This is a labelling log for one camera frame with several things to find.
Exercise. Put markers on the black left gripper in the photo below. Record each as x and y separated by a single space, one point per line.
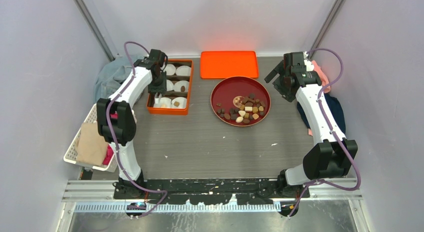
162 88

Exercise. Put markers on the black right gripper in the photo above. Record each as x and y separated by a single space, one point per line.
280 69

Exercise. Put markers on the orange box lid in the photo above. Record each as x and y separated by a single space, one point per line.
225 64

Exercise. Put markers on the silver metal tongs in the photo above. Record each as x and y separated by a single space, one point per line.
157 100

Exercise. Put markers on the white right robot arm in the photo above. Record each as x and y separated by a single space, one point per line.
332 154

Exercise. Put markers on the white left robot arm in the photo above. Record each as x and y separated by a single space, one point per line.
115 119

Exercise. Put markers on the white rectangular chocolate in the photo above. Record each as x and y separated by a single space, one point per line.
248 108

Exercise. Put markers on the orange chocolate box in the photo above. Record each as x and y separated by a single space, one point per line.
172 94

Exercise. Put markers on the white paper cup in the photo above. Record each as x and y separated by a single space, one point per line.
170 70
179 84
183 70
182 103
166 101
169 85

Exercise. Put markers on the salmon pink cloth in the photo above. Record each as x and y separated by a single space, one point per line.
324 79

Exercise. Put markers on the round red lacquer tray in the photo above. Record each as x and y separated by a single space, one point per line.
235 93

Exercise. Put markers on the light blue cloth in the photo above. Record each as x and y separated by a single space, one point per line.
111 77

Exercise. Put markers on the navy blue cloth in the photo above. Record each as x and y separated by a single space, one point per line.
336 111

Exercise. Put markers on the pink cloth in basket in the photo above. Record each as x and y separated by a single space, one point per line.
109 151

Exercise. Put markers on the beige cloth in basket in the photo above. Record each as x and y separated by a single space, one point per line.
91 147

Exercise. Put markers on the white plastic basket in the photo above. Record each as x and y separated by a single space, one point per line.
71 153

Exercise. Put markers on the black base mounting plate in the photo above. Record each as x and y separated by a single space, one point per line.
247 191

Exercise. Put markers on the aluminium frame rail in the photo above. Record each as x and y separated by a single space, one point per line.
97 197

